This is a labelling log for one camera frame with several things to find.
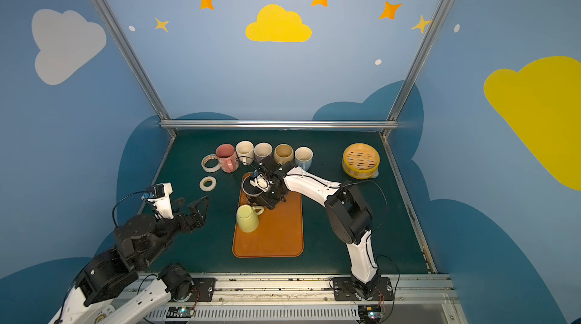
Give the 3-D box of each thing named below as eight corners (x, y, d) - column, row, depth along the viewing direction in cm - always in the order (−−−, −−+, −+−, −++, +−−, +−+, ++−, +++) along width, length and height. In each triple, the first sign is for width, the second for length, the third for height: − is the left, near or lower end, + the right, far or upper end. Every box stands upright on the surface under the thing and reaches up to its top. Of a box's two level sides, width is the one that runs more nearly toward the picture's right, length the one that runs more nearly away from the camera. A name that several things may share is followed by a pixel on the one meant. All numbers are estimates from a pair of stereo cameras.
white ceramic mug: (237, 170, 109) (233, 157, 101) (240, 153, 115) (237, 140, 107) (253, 170, 109) (250, 157, 101) (255, 154, 115) (253, 140, 107)
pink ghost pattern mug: (218, 179, 105) (211, 164, 96) (223, 159, 113) (217, 143, 104) (237, 179, 106) (232, 164, 96) (240, 159, 113) (236, 143, 104)
